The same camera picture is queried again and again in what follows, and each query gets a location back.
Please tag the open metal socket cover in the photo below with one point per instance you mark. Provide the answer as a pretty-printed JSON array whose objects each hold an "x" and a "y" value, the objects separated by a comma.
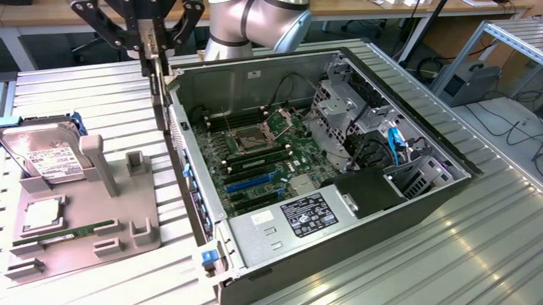
[{"x": 278, "y": 122}]

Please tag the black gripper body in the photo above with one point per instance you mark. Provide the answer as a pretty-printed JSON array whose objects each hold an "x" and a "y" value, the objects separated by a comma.
[{"x": 153, "y": 8}]

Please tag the perforated silver drive cage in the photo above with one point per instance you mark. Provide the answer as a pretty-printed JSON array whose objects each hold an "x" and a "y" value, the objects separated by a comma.
[{"x": 336, "y": 105}]

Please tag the silver chipset heatsink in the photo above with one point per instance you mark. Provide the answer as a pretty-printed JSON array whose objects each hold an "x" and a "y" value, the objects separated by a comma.
[{"x": 304, "y": 184}]

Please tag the open black PC case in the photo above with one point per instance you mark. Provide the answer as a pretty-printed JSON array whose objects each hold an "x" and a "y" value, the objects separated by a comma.
[{"x": 340, "y": 260}]

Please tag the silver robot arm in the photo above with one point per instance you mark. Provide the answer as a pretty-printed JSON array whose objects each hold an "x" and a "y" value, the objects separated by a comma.
[{"x": 229, "y": 28}]

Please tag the blue expansion slot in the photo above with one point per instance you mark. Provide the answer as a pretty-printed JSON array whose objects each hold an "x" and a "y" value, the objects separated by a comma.
[{"x": 250, "y": 185}]

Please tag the blue disk carrier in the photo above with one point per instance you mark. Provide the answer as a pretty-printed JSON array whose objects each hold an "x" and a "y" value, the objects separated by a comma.
[{"x": 78, "y": 122}]

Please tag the CPU socket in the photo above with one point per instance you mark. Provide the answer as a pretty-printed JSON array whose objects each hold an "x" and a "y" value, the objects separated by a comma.
[{"x": 250, "y": 139}]

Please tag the small white box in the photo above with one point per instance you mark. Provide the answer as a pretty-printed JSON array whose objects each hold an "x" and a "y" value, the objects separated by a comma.
[{"x": 418, "y": 2}]

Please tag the black office chair base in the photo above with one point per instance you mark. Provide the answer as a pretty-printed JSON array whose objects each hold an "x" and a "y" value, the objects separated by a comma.
[
  {"x": 352, "y": 23},
  {"x": 78, "y": 58}
]

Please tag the silver disk bay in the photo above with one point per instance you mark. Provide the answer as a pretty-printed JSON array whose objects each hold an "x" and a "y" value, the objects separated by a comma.
[{"x": 418, "y": 184}]

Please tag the black plastic shroud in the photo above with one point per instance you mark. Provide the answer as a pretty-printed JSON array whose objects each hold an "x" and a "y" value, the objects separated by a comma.
[{"x": 369, "y": 193}]

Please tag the long black expansion slot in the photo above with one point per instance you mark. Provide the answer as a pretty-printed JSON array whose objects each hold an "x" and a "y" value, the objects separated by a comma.
[
  {"x": 246, "y": 177},
  {"x": 261, "y": 203}
]

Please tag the aluminium profile frame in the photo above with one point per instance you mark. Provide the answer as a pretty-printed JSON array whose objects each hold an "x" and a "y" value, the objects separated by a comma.
[{"x": 509, "y": 35}]

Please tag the wooden desk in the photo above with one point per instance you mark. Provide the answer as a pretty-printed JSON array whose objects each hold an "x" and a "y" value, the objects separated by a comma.
[
  {"x": 42, "y": 12},
  {"x": 382, "y": 11}
]

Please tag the graphics card with black fan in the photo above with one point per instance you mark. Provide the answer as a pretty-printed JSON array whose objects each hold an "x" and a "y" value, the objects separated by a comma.
[{"x": 158, "y": 95}]

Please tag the silver CPU chip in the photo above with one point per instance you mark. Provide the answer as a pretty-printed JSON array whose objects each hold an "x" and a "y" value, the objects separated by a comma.
[{"x": 42, "y": 214}]

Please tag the green motherboard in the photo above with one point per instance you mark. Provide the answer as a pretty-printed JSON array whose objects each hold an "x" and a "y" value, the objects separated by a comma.
[{"x": 310, "y": 162}]

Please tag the green RAM stick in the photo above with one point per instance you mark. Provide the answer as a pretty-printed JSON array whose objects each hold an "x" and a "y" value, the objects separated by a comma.
[
  {"x": 260, "y": 162},
  {"x": 60, "y": 236}
]

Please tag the short black expansion slot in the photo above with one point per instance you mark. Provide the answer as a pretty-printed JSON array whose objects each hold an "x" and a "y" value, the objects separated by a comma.
[{"x": 244, "y": 197}]

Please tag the grey parts rack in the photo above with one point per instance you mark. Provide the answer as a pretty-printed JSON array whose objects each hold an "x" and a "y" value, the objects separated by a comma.
[{"x": 85, "y": 203}]

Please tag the silver hard disk with label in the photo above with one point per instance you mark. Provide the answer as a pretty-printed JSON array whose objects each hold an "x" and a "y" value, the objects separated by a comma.
[{"x": 52, "y": 155}]

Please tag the silver power supply with label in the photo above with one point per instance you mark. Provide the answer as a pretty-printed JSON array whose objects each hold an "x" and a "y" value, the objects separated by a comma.
[{"x": 264, "y": 235}]

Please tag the thin metal locking lever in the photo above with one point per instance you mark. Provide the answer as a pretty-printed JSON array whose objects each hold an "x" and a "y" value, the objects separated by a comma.
[{"x": 228, "y": 124}]

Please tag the blue case latch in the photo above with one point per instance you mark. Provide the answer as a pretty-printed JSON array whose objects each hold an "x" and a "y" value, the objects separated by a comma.
[{"x": 209, "y": 256}]

